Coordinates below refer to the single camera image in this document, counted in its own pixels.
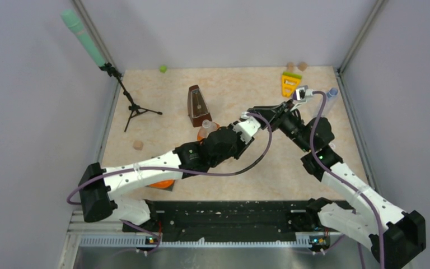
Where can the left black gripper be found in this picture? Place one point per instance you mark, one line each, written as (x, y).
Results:
(243, 147)

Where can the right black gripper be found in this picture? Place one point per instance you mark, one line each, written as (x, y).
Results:
(276, 115)

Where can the orange juice bottle yellow cap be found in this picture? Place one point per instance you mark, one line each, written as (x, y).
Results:
(207, 127)

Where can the clear small water bottle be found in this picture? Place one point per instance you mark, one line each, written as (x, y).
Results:
(331, 97)

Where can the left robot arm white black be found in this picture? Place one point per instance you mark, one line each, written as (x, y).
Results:
(100, 188)

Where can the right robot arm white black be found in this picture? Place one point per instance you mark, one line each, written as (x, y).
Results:
(393, 236)

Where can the yellow triangular toy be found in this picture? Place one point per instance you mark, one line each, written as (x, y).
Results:
(290, 81)

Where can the brown wooden metronome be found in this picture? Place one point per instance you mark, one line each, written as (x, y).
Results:
(197, 107)

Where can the tan wooden block left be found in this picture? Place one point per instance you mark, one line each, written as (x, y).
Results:
(290, 67)

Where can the tan wooden block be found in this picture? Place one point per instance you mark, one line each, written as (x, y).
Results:
(302, 66)
(290, 67)

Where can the tan wooden block right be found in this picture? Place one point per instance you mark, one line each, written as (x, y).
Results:
(302, 66)

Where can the dark grey square mat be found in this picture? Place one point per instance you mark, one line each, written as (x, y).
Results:
(169, 189)

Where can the orange tape dispenser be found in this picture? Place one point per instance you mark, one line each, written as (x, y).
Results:
(163, 184)

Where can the tan wooden cube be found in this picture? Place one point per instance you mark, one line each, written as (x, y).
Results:
(138, 145)

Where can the black tripod microphone stand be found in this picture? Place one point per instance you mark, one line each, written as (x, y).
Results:
(134, 108)

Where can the mint green microphone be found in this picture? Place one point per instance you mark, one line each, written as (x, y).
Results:
(74, 24)

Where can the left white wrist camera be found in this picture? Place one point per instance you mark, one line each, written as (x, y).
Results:
(251, 118)

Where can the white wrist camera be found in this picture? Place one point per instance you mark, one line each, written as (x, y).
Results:
(301, 96)
(251, 118)

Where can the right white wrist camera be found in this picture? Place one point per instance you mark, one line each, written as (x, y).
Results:
(301, 96)

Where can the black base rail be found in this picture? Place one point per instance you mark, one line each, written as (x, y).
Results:
(232, 221)

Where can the grey toothed cable tray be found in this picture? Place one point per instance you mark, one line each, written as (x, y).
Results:
(303, 240)

